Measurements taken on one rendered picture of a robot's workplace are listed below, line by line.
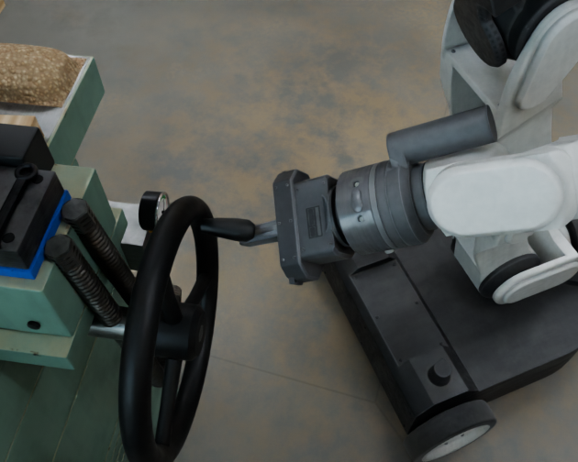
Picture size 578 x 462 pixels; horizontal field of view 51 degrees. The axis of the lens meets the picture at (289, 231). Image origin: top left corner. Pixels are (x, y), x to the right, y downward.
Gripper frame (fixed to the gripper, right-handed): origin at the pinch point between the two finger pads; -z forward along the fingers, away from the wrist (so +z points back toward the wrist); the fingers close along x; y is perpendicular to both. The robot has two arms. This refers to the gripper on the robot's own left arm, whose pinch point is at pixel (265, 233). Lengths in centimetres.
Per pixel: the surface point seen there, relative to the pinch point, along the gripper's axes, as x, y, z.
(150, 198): 11.8, -9.6, -25.4
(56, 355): -11.6, 17.3, -13.4
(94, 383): -14.2, -8.3, -36.9
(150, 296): -7.8, 17.7, -1.1
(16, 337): -9.5, 18.8, -17.2
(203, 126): 64, -91, -76
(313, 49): 96, -125, -50
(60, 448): -22.2, -0.5, -34.9
